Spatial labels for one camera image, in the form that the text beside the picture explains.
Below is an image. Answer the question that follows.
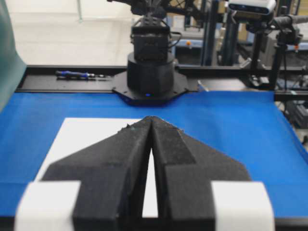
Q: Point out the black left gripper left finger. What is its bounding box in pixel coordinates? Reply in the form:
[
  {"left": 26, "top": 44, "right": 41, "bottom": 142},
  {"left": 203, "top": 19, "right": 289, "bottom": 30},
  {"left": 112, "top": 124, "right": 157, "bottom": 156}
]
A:
[{"left": 42, "top": 117, "right": 151, "bottom": 231}]

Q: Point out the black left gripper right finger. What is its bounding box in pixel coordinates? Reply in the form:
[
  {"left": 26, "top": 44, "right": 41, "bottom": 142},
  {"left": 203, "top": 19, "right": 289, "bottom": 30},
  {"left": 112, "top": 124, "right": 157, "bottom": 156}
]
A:
[{"left": 151, "top": 117, "right": 251, "bottom": 231}]

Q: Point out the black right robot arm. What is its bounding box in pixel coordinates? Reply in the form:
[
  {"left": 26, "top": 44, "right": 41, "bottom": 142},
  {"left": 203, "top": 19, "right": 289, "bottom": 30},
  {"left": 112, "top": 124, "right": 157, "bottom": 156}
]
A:
[{"left": 112, "top": 0, "right": 204, "bottom": 105}]

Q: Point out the large white foam board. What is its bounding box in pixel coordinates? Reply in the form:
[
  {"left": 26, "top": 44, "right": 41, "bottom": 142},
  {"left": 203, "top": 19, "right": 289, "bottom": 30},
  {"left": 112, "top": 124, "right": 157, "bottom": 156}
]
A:
[{"left": 35, "top": 117, "right": 158, "bottom": 218}]

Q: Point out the blue table mat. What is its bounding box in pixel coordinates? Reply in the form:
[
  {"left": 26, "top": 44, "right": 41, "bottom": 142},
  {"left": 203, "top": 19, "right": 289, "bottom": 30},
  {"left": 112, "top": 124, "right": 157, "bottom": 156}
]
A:
[{"left": 0, "top": 91, "right": 308, "bottom": 217}]

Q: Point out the blue handled screwdriver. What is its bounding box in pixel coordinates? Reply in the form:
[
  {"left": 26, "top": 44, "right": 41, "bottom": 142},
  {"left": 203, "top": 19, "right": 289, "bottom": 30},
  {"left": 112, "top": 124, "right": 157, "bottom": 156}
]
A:
[{"left": 55, "top": 71, "right": 112, "bottom": 81}]

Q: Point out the black aluminium frame rail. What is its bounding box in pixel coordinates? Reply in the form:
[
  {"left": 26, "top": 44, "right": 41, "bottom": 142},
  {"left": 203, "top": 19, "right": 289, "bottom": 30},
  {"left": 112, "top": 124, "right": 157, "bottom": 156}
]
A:
[{"left": 16, "top": 65, "right": 308, "bottom": 101}]

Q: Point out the black camera tripod stand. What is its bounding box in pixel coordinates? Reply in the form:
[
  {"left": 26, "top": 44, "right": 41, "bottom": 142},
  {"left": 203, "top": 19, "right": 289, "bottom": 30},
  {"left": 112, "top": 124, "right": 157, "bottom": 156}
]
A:
[{"left": 243, "top": 14, "right": 304, "bottom": 90}]

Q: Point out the white grey depth camera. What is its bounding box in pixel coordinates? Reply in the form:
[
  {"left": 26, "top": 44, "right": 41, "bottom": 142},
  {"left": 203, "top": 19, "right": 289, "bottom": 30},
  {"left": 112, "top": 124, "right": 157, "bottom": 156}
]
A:
[{"left": 228, "top": 0, "right": 276, "bottom": 15}]

